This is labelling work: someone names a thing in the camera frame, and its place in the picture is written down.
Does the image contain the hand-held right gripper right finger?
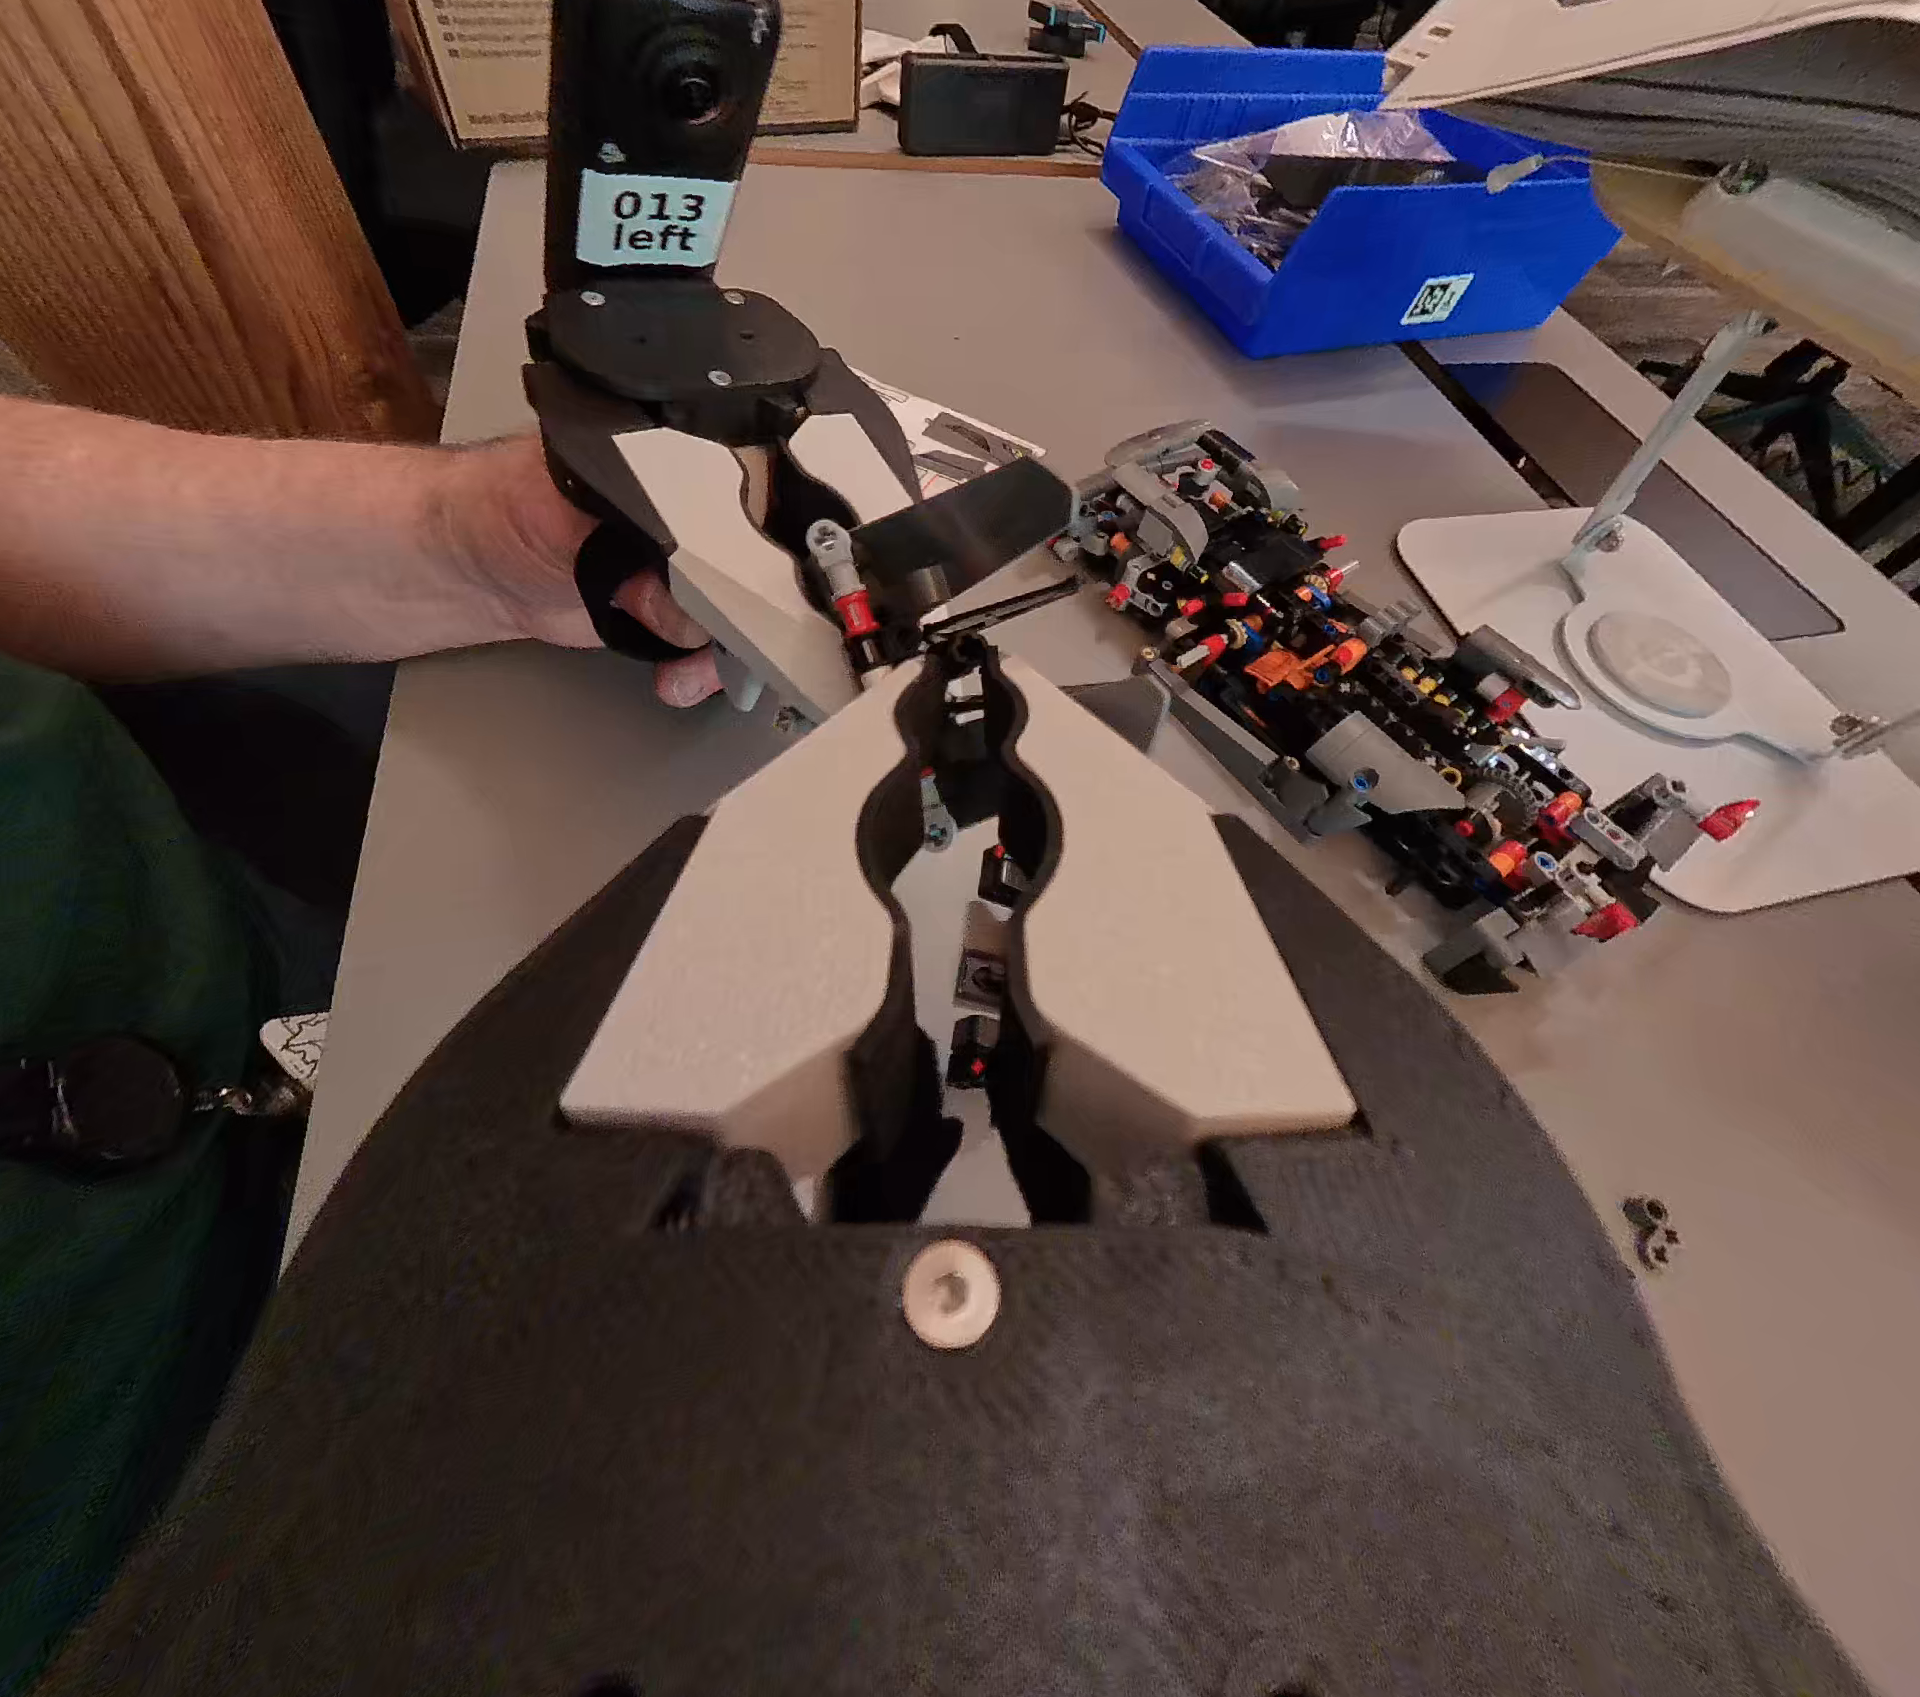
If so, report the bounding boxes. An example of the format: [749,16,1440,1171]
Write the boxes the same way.
[995,655,1363,1228]

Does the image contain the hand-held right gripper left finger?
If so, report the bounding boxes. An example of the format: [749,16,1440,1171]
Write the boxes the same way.
[559,659,966,1228]

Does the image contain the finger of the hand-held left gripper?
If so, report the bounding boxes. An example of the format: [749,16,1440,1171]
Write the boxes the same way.
[612,423,877,726]
[759,410,873,562]

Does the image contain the grey blue lego wing assembly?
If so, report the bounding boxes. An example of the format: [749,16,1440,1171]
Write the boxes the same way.
[803,458,1087,678]

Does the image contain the black lego beam assembly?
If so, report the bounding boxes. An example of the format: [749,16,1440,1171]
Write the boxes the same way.
[912,628,1040,1104]

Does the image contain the person's left forearm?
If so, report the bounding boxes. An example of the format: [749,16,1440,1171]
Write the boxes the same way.
[0,395,483,683]

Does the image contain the lego sticker sheet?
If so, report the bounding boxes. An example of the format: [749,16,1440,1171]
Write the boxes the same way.
[854,369,1052,502]

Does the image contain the large lego car chassis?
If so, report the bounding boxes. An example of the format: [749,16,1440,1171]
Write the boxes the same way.
[1050,423,1767,1000]

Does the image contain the person's left hand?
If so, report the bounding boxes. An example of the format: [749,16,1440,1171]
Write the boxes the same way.
[434,435,732,712]

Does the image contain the black power adapter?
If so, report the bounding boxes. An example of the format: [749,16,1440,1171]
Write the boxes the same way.
[896,24,1077,161]

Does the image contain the wooden partition panel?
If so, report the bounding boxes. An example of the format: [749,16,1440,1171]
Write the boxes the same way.
[0,0,443,449]

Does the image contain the white book stand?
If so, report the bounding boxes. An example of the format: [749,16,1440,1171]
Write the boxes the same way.
[1395,153,1920,916]

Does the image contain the blue storage bin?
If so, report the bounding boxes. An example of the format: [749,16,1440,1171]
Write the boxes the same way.
[1103,45,1626,363]

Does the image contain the clear plastic parts bags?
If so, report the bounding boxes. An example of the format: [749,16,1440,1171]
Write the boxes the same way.
[1163,110,1506,275]

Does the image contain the black badge reel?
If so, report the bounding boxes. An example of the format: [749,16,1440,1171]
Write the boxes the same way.
[0,1036,326,1173]

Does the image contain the person's green shirt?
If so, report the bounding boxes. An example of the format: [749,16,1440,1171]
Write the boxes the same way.
[0,655,356,1647]

